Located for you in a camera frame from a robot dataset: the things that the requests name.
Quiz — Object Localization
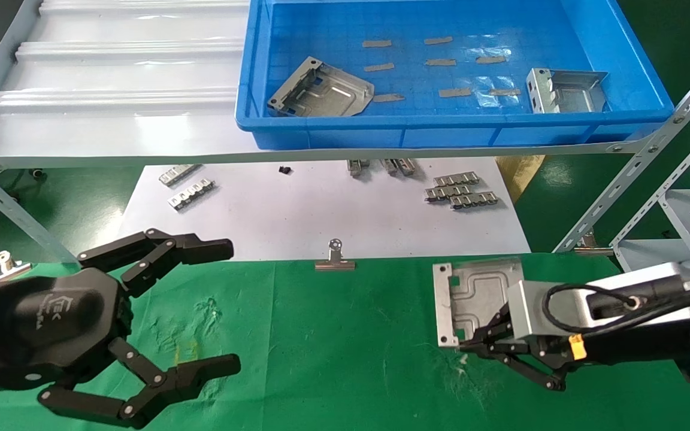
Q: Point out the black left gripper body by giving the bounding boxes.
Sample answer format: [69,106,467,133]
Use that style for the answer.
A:
[0,268,133,397]

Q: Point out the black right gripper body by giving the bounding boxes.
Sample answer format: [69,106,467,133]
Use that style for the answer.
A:
[522,323,690,369]

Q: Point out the U-shaped metal bracket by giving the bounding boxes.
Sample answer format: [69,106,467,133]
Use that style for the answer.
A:
[526,68,609,114]

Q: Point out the large blue plastic bin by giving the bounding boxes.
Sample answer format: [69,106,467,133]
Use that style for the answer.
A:
[235,0,675,150]

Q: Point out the yellow plastic bag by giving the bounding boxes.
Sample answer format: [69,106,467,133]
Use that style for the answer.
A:
[497,156,546,203]

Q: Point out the grey metal shelf rack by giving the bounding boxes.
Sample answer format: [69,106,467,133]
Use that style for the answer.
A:
[0,0,690,252]

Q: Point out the black camera cable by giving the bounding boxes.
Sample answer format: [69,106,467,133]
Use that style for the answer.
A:
[544,280,690,336]

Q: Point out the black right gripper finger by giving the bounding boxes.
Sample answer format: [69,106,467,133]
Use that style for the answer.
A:
[477,352,567,393]
[459,304,522,355]

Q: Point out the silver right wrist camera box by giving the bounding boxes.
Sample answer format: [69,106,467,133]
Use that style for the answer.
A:
[508,278,591,343]

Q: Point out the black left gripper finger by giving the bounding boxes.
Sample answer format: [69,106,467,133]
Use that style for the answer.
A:
[77,227,235,297]
[37,336,242,430]

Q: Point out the flat metal plate bent edges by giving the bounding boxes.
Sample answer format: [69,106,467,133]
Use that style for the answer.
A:
[267,56,376,117]

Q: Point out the embossed metal plate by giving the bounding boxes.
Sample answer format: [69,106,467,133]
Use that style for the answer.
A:
[432,257,525,348]

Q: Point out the green table cloth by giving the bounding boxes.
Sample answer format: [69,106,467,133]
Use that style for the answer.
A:
[0,251,690,431]

